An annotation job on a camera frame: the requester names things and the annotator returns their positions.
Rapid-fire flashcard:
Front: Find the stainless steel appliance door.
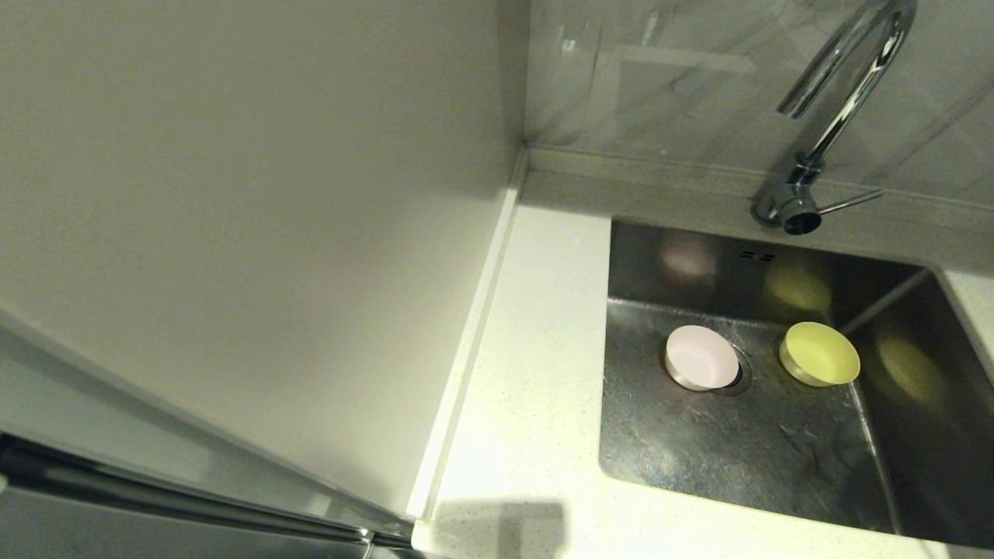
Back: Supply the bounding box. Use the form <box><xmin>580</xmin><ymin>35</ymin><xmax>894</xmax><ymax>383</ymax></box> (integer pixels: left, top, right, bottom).
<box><xmin>0</xmin><ymin>435</ymin><xmax>416</xmax><ymax>559</ymax></box>

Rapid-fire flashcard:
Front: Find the tall white cabinet side panel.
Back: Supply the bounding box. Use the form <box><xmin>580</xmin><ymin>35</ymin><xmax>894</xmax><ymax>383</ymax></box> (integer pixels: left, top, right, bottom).
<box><xmin>0</xmin><ymin>0</ymin><xmax>530</xmax><ymax>523</ymax></box>

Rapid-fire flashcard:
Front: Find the chrome gooseneck faucet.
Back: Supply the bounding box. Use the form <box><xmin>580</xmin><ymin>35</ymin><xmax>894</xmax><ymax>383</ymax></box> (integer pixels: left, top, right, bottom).
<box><xmin>752</xmin><ymin>0</ymin><xmax>919</xmax><ymax>236</ymax></box>

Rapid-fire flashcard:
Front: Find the pink bowl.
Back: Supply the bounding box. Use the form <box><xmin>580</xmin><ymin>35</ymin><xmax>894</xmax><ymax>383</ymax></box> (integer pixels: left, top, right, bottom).
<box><xmin>664</xmin><ymin>325</ymin><xmax>741</xmax><ymax>391</ymax></box>

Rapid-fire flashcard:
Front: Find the yellow bowl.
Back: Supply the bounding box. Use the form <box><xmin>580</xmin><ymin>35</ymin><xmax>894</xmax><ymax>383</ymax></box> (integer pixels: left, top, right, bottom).
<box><xmin>779</xmin><ymin>321</ymin><xmax>861</xmax><ymax>387</ymax></box>

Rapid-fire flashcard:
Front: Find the round metal sink drain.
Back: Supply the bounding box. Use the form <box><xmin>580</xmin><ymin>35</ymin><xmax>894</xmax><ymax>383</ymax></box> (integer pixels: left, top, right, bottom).
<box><xmin>714</xmin><ymin>345</ymin><xmax>752</xmax><ymax>397</ymax></box>

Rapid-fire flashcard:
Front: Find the long metal appliance handle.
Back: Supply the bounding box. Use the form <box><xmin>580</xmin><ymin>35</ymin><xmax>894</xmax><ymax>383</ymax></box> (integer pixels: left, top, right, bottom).
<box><xmin>0</xmin><ymin>439</ymin><xmax>412</xmax><ymax>548</ymax></box>

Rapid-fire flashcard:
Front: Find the stainless steel sink basin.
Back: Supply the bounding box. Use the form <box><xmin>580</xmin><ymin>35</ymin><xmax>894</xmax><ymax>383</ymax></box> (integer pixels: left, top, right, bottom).
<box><xmin>598</xmin><ymin>217</ymin><xmax>994</xmax><ymax>548</ymax></box>

